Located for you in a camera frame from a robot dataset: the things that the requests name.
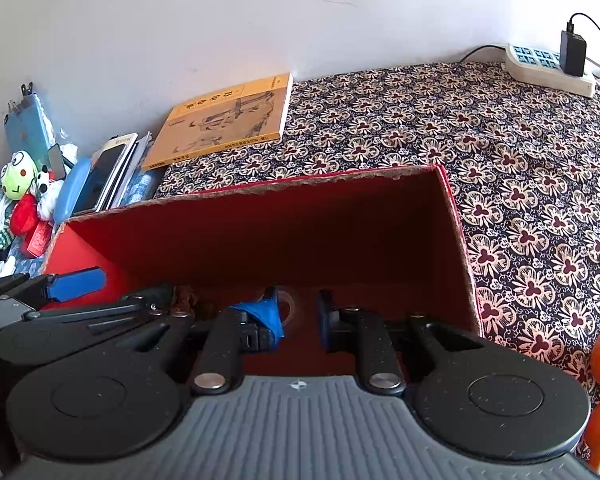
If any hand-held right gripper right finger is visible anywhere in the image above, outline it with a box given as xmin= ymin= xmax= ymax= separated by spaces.
xmin=316 ymin=289 xmax=485 ymax=395

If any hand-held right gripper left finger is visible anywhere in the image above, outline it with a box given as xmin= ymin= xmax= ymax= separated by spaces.
xmin=109 ymin=298 xmax=286 ymax=397

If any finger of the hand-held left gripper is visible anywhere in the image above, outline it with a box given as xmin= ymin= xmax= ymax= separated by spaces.
xmin=0 ymin=266 xmax=107 ymax=312
xmin=22 ymin=282 xmax=178 ymax=336

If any red cardboard box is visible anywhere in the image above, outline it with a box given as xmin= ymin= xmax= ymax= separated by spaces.
xmin=40 ymin=164 xmax=482 ymax=377

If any clear tape roll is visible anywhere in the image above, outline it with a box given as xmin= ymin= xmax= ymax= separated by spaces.
xmin=264 ymin=285 xmax=299 ymax=335

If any red paper packet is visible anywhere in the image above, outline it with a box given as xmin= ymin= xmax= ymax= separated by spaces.
xmin=25 ymin=220 xmax=56 ymax=259

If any red plush heart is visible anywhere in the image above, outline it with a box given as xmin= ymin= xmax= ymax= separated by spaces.
xmin=9 ymin=192 xmax=40 ymax=236

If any panda plush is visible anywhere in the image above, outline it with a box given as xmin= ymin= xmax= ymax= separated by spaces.
xmin=34 ymin=170 xmax=66 ymax=222

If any blue glasses case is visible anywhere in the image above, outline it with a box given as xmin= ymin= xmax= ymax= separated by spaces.
xmin=53 ymin=157 xmax=92 ymax=224

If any white smartphone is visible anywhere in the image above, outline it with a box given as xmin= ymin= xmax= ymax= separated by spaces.
xmin=72 ymin=132 xmax=139 ymax=214

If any green frog plush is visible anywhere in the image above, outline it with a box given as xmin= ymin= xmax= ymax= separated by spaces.
xmin=0 ymin=151 xmax=39 ymax=202

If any small dark mirror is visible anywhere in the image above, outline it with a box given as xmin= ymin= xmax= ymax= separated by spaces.
xmin=46 ymin=143 xmax=69 ymax=181

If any stack of papers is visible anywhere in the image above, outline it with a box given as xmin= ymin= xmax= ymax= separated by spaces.
xmin=112 ymin=132 xmax=154 ymax=207

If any blue folder with clips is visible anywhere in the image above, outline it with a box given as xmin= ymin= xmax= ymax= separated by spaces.
xmin=2 ymin=82 xmax=57 ymax=171

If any yellow book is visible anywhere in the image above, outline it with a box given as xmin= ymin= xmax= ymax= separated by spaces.
xmin=141 ymin=72 xmax=294 ymax=171

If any white power strip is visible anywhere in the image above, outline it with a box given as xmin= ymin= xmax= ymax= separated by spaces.
xmin=502 ymin=44 xmax=597 ymax=98

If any black charger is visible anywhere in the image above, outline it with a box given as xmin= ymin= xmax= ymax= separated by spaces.
xmin=559 ymin=30 xmax=588 ymax=77

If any black power strip cable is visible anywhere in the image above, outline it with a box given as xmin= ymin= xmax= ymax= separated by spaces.
xmin=457 ymin=45 xmax=508 ymax=65

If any black charger cable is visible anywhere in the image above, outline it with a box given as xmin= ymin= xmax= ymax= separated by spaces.
xmin=566 ymin=12 xmax=600 ymax=58

